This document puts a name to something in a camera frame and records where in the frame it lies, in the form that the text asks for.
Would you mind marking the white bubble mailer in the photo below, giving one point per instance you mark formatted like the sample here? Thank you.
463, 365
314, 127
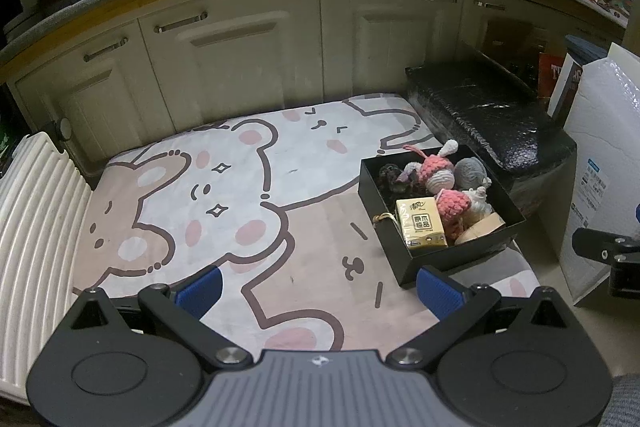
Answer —
600, 132

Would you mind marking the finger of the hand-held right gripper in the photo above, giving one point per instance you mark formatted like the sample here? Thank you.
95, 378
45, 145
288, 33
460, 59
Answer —
595, 244

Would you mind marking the pink crochet doll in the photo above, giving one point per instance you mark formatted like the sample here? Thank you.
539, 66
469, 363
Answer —
452, 204

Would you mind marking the cream cabinet door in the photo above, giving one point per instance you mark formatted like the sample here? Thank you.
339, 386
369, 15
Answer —
390, 47
480, 24
100, 107
235, 62

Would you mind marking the black cardboard box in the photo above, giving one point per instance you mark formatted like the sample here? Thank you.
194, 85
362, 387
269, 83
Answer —
450, 264

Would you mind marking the pink crochet bunny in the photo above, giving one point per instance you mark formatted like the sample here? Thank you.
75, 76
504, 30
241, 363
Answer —
435, 169

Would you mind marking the red book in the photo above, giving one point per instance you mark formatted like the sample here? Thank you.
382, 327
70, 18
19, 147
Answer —
550, 74

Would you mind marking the white yarn ball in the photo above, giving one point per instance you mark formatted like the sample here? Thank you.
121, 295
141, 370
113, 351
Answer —
479, 206

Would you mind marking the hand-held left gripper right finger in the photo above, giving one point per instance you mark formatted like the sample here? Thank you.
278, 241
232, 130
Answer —
440, 294

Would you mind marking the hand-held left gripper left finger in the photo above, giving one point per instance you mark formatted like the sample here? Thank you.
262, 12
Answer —
200, 294

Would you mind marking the yellow tissue packet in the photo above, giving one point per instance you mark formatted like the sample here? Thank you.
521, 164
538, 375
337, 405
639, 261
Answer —
420, 222

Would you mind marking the printed bear blanket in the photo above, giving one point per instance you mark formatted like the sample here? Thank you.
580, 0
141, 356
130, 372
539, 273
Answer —
300, 187

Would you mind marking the purple crochet flower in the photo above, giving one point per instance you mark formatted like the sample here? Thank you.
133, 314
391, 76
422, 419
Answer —
387, 177

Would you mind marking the white ribbed panel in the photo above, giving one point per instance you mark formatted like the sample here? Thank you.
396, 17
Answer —
35, 232

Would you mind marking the grey crochet ball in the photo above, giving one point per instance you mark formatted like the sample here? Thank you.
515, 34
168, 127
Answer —
470, 172

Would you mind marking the black wrapped package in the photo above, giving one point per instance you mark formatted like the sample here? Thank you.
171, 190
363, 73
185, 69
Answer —
490, 117

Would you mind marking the white book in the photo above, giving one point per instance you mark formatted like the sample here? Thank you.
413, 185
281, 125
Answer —
565, 87

